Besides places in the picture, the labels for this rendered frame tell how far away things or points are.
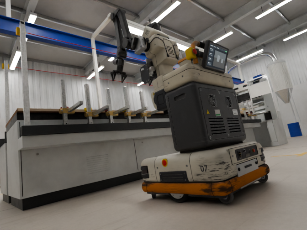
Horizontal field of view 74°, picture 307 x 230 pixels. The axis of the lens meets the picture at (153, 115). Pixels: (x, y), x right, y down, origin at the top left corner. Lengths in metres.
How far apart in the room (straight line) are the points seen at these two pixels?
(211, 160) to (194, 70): 0.53
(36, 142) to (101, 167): 0.78
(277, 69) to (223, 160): 9.10
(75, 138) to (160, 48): 1.17
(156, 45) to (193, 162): 0.96
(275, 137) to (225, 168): 4.65
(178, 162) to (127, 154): 1.47
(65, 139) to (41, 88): 8.00
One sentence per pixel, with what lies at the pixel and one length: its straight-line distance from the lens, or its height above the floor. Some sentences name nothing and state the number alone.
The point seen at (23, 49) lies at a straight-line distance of 2.27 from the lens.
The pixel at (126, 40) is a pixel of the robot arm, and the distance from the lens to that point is 1.81.
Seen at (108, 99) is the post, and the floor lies 0.98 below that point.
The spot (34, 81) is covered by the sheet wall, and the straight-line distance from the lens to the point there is 10.09.
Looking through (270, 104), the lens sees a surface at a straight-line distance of 5.75.
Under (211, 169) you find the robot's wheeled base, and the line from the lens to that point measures 1.12.
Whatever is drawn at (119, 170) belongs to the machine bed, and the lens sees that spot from 2.57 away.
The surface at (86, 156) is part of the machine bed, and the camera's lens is 2.38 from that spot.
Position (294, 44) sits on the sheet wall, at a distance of 12.60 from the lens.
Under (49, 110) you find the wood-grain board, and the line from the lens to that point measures 2.28.
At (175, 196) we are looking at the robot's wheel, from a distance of 1.34.
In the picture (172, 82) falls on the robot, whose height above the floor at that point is 0.73.
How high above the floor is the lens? 0.32
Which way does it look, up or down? 10 degrees up
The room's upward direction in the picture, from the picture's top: 9 degrees counter-clockwise
